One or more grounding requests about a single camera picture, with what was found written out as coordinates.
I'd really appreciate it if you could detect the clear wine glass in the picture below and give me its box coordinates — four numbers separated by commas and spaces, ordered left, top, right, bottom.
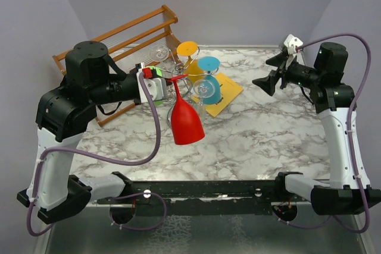
149, 46, 173, 91
192, 79, 215, 120

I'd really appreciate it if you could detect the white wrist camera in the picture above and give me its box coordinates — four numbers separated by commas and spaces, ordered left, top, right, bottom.
279, 34, 304, 61
138, 77, 168, 104

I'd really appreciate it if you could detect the wooden shelf rack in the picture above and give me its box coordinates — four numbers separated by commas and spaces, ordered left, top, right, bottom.
36, 5, 180, 138

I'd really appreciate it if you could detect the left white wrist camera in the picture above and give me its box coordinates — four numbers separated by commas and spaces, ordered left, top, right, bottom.
138, 77, 168, 104

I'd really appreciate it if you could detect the yellow paper booklet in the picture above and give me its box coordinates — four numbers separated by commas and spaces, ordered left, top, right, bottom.
203, 73, 243, 117

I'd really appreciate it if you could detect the red plastic wine glass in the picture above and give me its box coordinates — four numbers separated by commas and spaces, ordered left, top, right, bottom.
169, 74, 205, 145

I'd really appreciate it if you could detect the purple cable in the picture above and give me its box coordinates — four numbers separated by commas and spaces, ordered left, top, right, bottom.
276, 33, 374, 234
26, 77, 167, 237

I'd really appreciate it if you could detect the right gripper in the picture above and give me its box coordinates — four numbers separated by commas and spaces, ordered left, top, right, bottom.
253, 52, 322, 95

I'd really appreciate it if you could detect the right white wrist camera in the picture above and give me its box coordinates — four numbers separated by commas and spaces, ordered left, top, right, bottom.
279, 34, 304, 61

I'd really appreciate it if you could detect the chrome wine glass rack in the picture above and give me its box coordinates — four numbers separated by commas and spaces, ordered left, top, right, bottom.
172, 62, 207, 109

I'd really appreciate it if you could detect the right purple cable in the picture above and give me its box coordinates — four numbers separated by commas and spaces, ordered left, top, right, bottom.
276, 33, 374, 234

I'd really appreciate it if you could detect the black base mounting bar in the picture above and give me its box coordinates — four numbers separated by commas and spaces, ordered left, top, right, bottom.
97, 180, 310, 216

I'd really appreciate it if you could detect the green plastic wine glass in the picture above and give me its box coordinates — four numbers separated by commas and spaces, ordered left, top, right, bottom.
145, 77, 166, 106

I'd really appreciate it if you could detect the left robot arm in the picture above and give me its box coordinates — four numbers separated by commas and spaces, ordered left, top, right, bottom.
17, 40, 167, 225

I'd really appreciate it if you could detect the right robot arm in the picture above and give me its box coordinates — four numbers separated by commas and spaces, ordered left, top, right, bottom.
252, 42, 380, 215

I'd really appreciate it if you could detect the orange plastic wine glass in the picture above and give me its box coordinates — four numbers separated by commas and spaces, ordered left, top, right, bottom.
176, 41, 204, 84

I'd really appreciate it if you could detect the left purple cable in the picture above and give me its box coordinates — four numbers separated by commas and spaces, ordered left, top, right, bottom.
26, 77, 167, 237

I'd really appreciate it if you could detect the blue plastic wine glass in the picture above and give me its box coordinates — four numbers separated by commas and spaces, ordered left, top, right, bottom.
198, 56, 221, 105

